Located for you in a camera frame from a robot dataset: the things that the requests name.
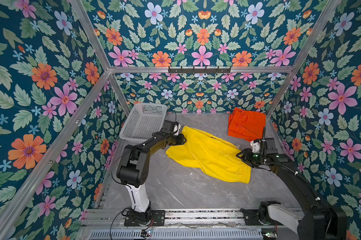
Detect yellow shorts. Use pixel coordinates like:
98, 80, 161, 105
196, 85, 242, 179
166, 126, 251, 184

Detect orange shorts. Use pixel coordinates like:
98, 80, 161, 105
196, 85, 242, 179
227, 108, 266, 142

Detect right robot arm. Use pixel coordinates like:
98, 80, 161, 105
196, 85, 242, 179
236, 149, 347, 240

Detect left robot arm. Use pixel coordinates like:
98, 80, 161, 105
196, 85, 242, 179
116, 132, 186, 225

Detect white plastic basket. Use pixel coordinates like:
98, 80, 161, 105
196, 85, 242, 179
119, 103, 167, 144

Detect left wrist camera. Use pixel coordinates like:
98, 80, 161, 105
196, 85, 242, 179
160, 120, 180, 135

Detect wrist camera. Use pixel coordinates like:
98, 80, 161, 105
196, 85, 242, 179
250, 127, 278, 157
160, 120, 180, 135

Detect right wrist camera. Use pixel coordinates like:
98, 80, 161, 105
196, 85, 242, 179
250, 127, 278, 157

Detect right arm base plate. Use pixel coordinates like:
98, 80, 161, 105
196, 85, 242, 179
240, 209, 282, 227

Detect black hook rail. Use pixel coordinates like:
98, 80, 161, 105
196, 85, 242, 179
167, 66, 231, 75

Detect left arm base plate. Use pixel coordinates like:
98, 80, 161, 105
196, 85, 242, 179
124, 210, 166, 227

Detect white vented cable duct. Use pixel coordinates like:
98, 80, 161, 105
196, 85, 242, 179
88, 229, 263, 240

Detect aluminium mounting rail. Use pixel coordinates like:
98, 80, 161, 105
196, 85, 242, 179
81, 209, 284, 228

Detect aluminium frame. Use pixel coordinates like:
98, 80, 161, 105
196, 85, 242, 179
0, 1, 344, 240

